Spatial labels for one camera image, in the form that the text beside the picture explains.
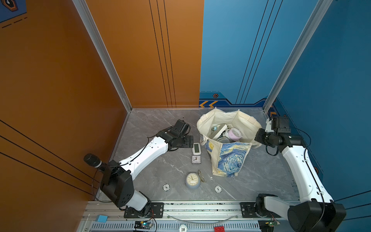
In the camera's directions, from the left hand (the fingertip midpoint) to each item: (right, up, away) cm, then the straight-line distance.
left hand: (188, 140), depth 84 cm
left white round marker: (-12, -26, -3) cm, 29 cm away
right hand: (+38, +3, -5) cm, 39 cm away
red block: (+15, -40, -17) cm, 46 cm away
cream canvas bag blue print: (+25, +1, +7) cm, 26 cm away
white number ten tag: (-2, -36, -21) cm, 42 cm away
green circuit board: (-22, -40, -13) cm, 48 cm away
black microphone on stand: (-40, -6, -22) cm, 46 cm away
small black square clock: (+5, -13, +5) cm, 15 cm away
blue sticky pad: (-42, -37, -13) cm, 58 cm away
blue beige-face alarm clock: (+3, -22, -5) cm, 23 cm away
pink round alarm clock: (+29, +3, +6) cm, 30 cm away
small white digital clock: (+6, -7, +10) cm, 14 cm away
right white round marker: (+17, -27, -4) cm, 32 cm away
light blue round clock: (+19, +6, +15) cm, 25 cm away
